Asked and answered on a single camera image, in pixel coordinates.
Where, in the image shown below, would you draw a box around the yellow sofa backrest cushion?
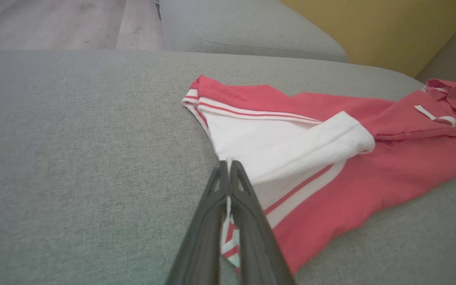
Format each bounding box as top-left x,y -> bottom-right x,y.
279,0 -> 456,78

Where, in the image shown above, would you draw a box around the small grey sofa cushion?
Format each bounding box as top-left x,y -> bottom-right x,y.
159,0 -> 348,63

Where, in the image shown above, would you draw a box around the large grey sofa seat cushion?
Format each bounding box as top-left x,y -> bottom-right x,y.
0,49 -> 456,285

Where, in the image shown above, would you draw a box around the red white striped shorts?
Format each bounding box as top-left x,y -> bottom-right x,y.
181,74 -> 456,277

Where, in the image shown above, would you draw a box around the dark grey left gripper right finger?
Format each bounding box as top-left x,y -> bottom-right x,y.
230,160 -> 296,285

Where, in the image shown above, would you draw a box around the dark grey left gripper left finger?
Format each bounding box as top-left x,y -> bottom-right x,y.
165,160 -> 229,285

